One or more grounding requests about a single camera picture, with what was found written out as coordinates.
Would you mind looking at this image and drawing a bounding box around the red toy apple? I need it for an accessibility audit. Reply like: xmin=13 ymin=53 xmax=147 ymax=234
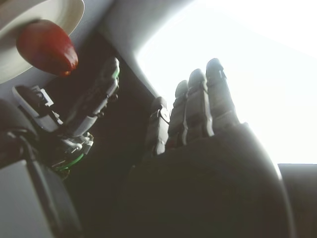
xmin=15 ymin=19 xmax=79 ymax=77

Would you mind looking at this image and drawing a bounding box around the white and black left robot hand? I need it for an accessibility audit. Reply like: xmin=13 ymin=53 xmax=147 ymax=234
xmin=0 ymin=58 xmax=297 ymax=238

